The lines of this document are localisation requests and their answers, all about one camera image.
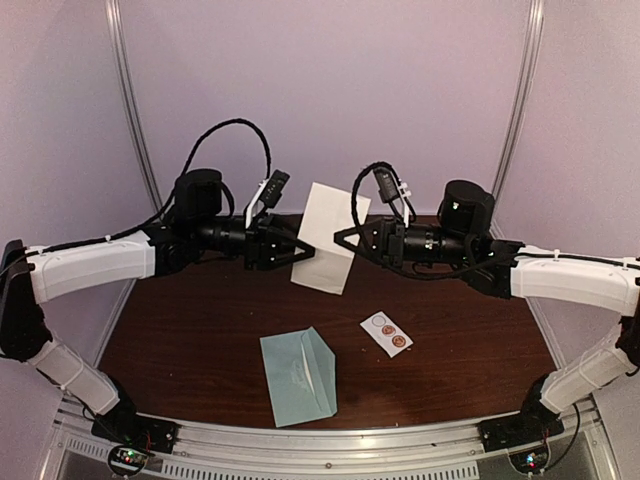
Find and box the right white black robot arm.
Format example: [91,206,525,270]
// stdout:
[334,180,639,442]

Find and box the aluminium frame post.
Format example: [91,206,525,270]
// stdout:
[482,0,546,223]
[105,0,163,213]

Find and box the left round circuit board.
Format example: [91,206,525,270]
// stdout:
[107,445,152,477]

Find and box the black braided cable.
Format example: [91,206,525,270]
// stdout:
[19,118,274,256]
[350,160,640,279]

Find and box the right black braided cable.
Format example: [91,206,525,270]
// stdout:
[350,160,640,279]

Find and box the round circuit board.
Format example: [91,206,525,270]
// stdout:
[107,445,152,477]
[508,447,550,475]

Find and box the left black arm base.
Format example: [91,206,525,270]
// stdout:
[91,382,178,454]

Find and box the left aluminium frame post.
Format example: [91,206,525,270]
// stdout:
[105,0,163,213]

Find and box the white paper sheet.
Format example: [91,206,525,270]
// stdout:
[290,182,355,295]

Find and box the left black braided cable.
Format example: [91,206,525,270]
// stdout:
[19,118,274,256]

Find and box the beige decorated letter paper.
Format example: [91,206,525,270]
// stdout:
[301,343,318,394]

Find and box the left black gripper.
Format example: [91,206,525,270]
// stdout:
[194,214,317,273]

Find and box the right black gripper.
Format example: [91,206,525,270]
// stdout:
[334,216,473,270]

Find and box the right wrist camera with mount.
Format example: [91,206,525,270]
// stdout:
[374,167,416,227]

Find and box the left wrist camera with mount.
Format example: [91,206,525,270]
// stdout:
[244,170,290,229]

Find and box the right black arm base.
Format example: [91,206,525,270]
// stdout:
[477,376,564,452]

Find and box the light blue envelope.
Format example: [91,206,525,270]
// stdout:
[260,327,338,428]

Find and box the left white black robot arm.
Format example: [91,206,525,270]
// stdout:
[1,169,315,444]

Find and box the right round circuit board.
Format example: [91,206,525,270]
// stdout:
[508,447,550,475]

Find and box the right aluminium frame post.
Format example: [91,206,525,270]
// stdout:
[482,0,546,223]

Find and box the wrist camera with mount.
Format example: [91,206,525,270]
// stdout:
[244,170,290,229]
[374,167,416,227]

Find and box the front aluminium rail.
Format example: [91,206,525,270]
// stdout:
[36,412,617,479]

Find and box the white seal sticker sheet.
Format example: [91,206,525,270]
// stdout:
[360,311,413,358]

